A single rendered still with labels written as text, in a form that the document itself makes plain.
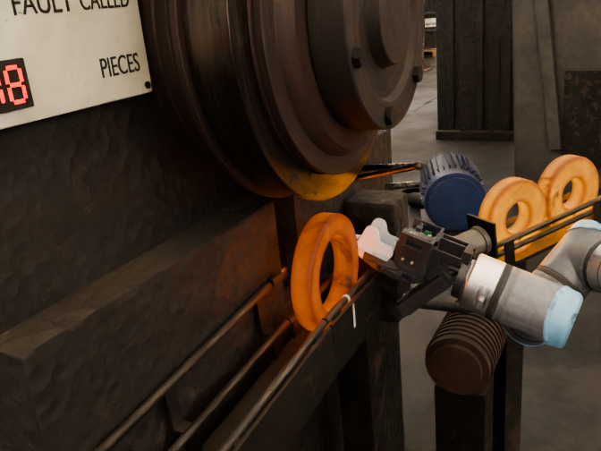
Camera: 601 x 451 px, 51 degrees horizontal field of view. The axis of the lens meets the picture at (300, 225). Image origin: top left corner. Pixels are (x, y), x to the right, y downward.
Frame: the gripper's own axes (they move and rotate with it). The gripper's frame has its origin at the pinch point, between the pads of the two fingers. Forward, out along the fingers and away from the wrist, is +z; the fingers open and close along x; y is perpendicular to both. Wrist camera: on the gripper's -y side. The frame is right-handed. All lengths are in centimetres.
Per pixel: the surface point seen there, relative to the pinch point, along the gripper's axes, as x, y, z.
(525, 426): -59, -65, -43
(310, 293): 21.3, 1.8, -2.7
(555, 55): -260, 2, -2
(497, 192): -27.1, 7.3, -17.7
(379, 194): -11.4, 5.1, 0.4
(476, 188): -189, -53, 5
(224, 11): 36, 39, 8
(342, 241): 7.6, 3.8, -0.9
